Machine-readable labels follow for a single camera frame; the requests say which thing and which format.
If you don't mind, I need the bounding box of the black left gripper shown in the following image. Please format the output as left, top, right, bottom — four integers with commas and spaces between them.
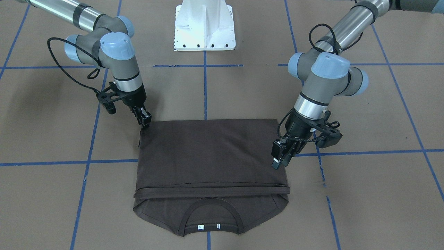
272, 109, 319, 170

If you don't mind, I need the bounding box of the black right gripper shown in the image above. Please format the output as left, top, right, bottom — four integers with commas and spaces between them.
120, 84, 152, 128

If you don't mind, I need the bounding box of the dark brown t-shirt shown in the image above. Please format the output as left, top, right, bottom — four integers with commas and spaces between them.
133, 119, 290, 237

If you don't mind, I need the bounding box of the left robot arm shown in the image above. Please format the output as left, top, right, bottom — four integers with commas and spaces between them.
272, 0, 443, 169

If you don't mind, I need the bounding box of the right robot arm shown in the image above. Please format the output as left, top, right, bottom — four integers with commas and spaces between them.
26, 0, 152, 128

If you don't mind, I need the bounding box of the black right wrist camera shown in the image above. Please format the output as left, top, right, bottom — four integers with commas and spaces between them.
96, 81, 121, 115

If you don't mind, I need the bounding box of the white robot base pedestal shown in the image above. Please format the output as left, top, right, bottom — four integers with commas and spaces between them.
173, 0, 236, 51

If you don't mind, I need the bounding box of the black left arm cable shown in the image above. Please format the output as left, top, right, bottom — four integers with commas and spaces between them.
308, 23, 342, 56

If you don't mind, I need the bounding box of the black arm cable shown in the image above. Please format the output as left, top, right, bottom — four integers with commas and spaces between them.
308, 23, 342, 56
47, 37, 104, 96

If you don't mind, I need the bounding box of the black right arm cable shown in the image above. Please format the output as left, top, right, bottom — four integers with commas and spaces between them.
47, 37, 104, 96

